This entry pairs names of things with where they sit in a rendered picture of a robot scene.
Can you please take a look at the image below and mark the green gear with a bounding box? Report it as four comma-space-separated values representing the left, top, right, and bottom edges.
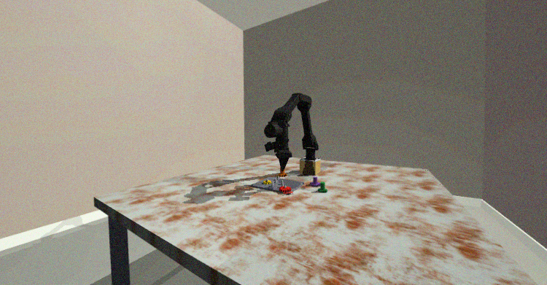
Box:
318, 182, 327, 193

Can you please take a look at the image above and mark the purple gear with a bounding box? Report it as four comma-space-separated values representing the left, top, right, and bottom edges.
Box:
310, 177, 320, 187

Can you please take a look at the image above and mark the orange gear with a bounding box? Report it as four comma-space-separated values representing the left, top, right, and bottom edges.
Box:
278, 168, 287, 177

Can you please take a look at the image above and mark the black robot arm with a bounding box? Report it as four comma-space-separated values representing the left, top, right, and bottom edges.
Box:
264, 93, 319, 160

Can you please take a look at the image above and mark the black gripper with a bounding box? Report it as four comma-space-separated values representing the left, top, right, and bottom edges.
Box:
274, 136, 292, 171

